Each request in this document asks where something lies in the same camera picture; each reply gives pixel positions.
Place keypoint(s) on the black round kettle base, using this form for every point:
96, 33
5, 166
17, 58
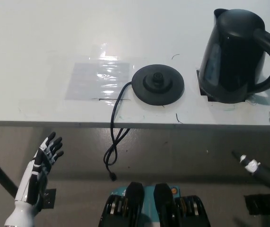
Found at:
158, 91

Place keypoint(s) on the black table leg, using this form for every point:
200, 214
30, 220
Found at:
0, 170

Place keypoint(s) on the black electric kettle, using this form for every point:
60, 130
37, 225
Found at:
232, 59

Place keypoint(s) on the large black floor tape patch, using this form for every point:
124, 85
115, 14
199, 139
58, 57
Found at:
260, 204

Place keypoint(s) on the black tape patch on table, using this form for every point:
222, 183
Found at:
202, 91

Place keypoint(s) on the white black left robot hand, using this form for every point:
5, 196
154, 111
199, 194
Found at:
34, 170

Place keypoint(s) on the clear plastic sheet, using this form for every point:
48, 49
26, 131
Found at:
94, 81

